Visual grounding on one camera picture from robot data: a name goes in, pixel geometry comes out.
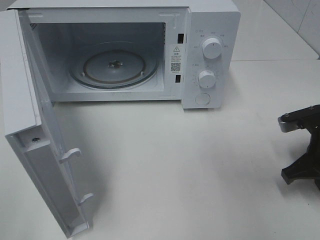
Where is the upper white power knob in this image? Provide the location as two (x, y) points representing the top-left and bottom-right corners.
(200, 35), (223, 60)

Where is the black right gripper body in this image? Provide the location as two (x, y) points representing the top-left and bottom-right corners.
(303, 127), (320, 191)

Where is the white microwave oven body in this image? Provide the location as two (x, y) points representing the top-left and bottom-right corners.
(6, 0), (241, 109)

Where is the white microwave door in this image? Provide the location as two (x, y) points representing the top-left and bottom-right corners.
(0, 9), (92, 238)

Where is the glass microwave turntable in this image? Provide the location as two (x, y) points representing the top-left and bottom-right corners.
(69, 41), (162, 90)

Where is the round white door button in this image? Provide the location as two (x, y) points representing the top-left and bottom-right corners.
(195, 93), (211, 105)

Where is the lower white timer knob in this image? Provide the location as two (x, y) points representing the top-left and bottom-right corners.
(198, 70), (217, 89)

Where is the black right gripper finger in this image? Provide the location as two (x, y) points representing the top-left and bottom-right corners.
(281, 158), (318, 185)

